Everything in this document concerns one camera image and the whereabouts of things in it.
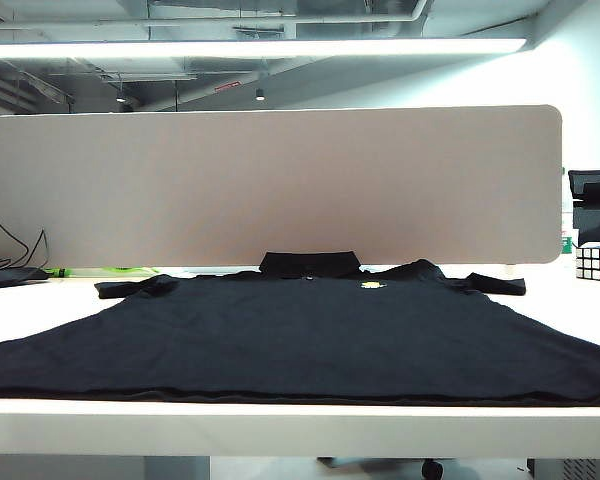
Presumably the folded black cloth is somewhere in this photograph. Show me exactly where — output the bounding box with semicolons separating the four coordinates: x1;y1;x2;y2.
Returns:
0;267;51;291

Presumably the black mesh office chair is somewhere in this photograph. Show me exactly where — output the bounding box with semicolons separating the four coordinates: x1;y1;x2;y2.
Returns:
567;168;600;246

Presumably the grey computer tower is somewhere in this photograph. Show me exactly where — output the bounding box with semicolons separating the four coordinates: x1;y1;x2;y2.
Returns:
527;457;597;480

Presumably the thin black cable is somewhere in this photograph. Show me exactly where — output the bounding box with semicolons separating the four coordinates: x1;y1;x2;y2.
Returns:
0;214;51;269

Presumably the Rubik's cube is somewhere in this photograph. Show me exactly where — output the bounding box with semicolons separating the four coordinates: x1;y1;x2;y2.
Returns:
575;241;600;281

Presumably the black chair base with caster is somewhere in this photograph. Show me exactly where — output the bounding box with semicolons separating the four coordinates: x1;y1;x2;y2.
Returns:
317;455;446;480

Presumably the plastic bottle with green label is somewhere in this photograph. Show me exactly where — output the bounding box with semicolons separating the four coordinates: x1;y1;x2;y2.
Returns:
561;168;577;270

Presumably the long ceiling light strip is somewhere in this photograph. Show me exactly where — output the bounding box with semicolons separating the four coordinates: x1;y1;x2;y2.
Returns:
0;37;529;59

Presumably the bright green strip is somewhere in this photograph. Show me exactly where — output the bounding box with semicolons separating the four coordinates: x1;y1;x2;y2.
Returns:
47;265;161;279

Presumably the beige desk divider panel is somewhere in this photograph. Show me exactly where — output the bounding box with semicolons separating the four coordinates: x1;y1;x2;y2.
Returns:
0;103;565;269

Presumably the black polo T-shirt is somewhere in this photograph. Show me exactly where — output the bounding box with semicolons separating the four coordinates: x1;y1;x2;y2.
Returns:
0;251;600;406

